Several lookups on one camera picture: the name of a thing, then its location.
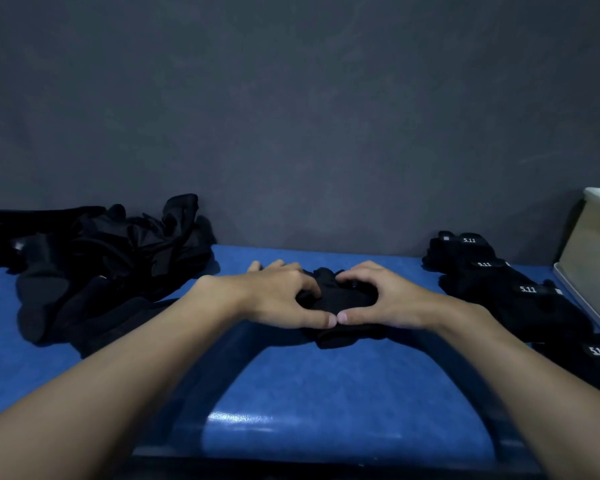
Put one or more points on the person's left forearm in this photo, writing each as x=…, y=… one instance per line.
x=105, y=389

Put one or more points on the pile of black gloves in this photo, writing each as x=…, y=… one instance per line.
x=105, y=274

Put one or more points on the person's right hand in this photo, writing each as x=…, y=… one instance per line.
x=405, y=304

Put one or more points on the person's left hand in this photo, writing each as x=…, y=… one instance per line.
x=270, y=294

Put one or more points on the blue padded bench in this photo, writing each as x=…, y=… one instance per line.
x=330, y=394

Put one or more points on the white storage box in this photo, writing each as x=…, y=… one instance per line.
x=595, y=264

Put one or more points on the person's right forearm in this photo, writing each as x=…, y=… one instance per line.
x=540, y=394

